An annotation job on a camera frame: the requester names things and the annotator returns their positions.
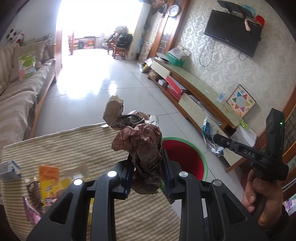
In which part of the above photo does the striped beige table mat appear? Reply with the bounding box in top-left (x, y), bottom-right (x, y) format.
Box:
top-left (1, 124), bottom-right (180, 240)

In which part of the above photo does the round wall clock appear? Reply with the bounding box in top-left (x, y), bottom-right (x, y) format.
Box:
top-left (168, 4), bottom-right (180, 18)

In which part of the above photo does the striped beige sofa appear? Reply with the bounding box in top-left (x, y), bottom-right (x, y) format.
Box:
top-left (1, 41), bottom-right (56, 147)

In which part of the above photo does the white milk carton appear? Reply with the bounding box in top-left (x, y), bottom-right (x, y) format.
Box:
top-left (0, 160), bottom-right (21, 182)

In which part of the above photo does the long wooden TV cabinet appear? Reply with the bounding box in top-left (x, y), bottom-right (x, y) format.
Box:
top-left (147, 57), bottom-right (246, 173)

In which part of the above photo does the plush toy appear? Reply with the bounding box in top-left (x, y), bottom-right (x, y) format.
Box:
top-left (6, 29), bottom-right (24, 45)

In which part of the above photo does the pink white wrapper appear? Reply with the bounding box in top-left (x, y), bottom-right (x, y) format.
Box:
top-left (22, 196), bottom-right (41, 225)

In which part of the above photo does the person's right hand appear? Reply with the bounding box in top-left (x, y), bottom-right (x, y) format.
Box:
top-left (242, 170), bottom-right (285, 229)

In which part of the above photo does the white cardboard box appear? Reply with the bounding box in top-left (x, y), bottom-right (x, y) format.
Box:
top-left (231, 126), bottom-right (257, 147)

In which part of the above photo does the silver foil wrapper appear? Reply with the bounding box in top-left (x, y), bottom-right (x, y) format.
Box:
top-left (202, 116), bottom-right (224, 157)

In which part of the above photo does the green box on cabinet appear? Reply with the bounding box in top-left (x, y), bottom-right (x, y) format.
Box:
top-left (166, 52), bottom-right (185, 67)

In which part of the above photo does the wooden chair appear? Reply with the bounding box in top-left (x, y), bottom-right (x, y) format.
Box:
top-left (112, 33), bottom-right (129, 59)

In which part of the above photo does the beige sofa cushion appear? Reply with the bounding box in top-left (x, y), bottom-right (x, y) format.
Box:
top-left (10, 41), bottom-right (47, 82)

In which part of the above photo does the red bin green rim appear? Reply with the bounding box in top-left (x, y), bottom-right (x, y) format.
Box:
top-left (163, 137), bottom-right (208, 181)

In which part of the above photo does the black wall television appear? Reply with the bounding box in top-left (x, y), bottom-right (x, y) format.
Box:
top-left (204, 10), bottom-right (262, 57)

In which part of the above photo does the brown paper bag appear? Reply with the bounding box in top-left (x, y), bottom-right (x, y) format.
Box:
top-left (103, 95), bottom-right (163, 195)

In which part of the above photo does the chinese checkers board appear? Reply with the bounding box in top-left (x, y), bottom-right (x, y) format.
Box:
top-left (227, 84), bottom-right (256, 118)

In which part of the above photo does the brown chocolate wrapper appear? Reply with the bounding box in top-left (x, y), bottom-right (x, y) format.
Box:
top-left (25, 177), bottom-right (43, 210)

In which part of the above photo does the green pink snack bag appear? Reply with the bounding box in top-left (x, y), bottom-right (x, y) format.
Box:
top-left (18, 51), bottom-right (36, 80)

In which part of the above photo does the yellow orange snack packet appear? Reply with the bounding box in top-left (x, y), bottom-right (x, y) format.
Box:
top-left (39, 165), bottom-right (72, 205)

